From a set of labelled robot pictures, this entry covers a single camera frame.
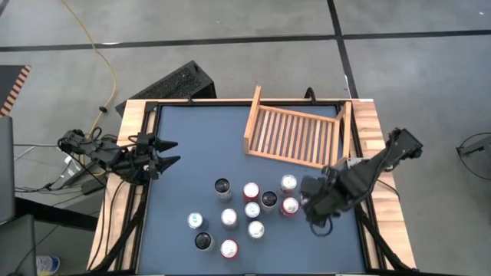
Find white pink Celsius can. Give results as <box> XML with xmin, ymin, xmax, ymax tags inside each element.
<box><xmin>213</xmin><ymin>177</ymin><xmax>233</xmax><ymax>203</ymax></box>

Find silver can red logo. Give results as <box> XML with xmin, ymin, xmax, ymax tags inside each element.
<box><xmin>220</xmin><ymin>208</ymin><xmax>239</xmax><ymax>231</ymax></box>

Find black floor beam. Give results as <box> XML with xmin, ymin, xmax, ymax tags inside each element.
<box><xmin>14</xmin><ymin>195</ymin><xmax>100</xmax><ymax>232</ymax></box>

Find black-topped silver can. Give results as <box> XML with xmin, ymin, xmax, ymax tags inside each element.
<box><xmin>193</xmin><ymin>232</ymin><xmax>216</xmax><ymax>252</ymax></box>

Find yellow floor cable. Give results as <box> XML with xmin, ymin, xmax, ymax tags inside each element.
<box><xmin>61</xmin><ymin>0</ymin><xmax>118</xmax><ymax>177</ymax></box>

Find black floor cable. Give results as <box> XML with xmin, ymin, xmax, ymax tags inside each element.
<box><xmin>13</xmin><ymin>143</ymin><xmax>89</xmax><ymax>195</ymax></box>

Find black perforated metal box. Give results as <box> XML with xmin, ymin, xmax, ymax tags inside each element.
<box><xmin>114</xmin><ymin>60</ymin><xmax>218</xmax><ymax>118</ymax></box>

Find grey chair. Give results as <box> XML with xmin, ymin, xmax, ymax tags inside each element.
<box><xmin>0</xmin><ymin>114</ymin><xmax>38</xmax><ymax>276</ymax></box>

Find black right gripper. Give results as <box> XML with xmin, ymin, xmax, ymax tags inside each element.
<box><xmin>300</xmin><ymin>174</ymin><xmax>348</xmax><ymax>228</ymax></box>

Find black power adapter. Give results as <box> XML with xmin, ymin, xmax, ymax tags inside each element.
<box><xmin>80</xmin><ymin>179</ymin><xmax>107</xmax><ymax>196</ymax></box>

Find silver Diet Coke can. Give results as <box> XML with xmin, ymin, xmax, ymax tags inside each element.
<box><xmin>247</xmin><ymin>220</ymin><xmax>266</xmax><ymax>240</ymax></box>
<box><xmin>278</xmin><ymin>173</ymin><xmax>298</xmax><ymax>196</ymax></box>

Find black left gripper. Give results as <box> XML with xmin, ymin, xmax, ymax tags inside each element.
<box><xmin>128</xmin><ymin>132</ymin><xmax>181</xmax><ymax>181</ymax></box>

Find blue silver Red Bull can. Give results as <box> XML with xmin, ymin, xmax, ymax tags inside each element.
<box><xmin>186</xmin><ymin>212</ymin><xmax>208</xmax><ymax>232</ymax></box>
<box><xmin>244</xmin><ymin>201</ymin><xmax>262</xmax><ymax>220</ymax></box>

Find Celsius Peach Vibe can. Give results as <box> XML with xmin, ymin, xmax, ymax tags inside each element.
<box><xmin>259</xmin><ymin>190</ymin><xmax>278</xmax><ymax>215</ymax></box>

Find red Fanta strawberry can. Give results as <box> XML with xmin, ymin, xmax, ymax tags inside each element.
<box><xmin>242</xmin><ymin>181</ymin><xmax>261</xmax><ymax>203</ymax></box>
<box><xmin>279</xmin><ymin>196</ymin><xmax>301</xmax><ymax>218</ymax></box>
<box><xmin>219</xmin><ymin>238</ymin><xmax>240</xmax><ymax>260</ymax></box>

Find wooden slatted shelf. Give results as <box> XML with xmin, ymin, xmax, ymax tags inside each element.
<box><xmin>243</xmin><ymin>85</ymin><xmax>353</xmax><ymax>170</ymax></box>

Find white blue yellow container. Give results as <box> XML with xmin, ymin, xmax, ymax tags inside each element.
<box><xmin>35</xmin><ymin>255</ymin><xmax>61</xmax><ymax>276</ymax></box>

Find blue-grey table mat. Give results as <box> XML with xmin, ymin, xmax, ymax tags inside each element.
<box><xmin>137</xmin><ymin>103</ymin><xmax>367</xmax><ymax>275</ymax></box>

